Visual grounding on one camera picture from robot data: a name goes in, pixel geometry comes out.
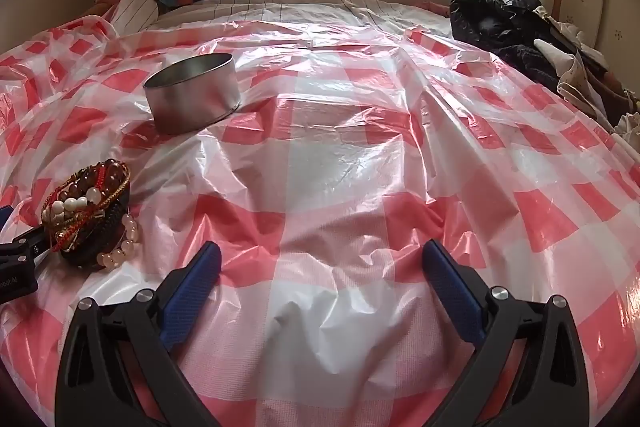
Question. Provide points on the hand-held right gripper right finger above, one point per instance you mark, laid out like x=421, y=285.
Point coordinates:
x=450, y=287

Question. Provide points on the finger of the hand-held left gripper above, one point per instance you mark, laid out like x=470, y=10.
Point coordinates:
x=4, y=213
x=30, y=241

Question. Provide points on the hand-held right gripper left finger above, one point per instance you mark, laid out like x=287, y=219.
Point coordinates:
x=197, y=282

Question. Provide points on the round metal tin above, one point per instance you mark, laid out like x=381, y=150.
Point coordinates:
x=190, y=102

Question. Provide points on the red checked plastic sheet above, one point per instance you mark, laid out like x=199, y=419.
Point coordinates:
x=325, y=157

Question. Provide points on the dark navy cloth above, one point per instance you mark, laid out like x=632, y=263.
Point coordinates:
x=530, y=64

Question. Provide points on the white cloth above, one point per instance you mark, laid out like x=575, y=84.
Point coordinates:
x=629, y=127

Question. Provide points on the striped pillow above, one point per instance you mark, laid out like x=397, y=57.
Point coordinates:
x=132, y=9

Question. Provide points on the beige cloth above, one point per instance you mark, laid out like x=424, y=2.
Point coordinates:
x=575, y=79

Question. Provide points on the black puffer jacket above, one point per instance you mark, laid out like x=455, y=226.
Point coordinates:
x=495, y=19

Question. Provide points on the striped bed sheet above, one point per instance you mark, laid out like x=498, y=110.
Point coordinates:
x=300, y=9

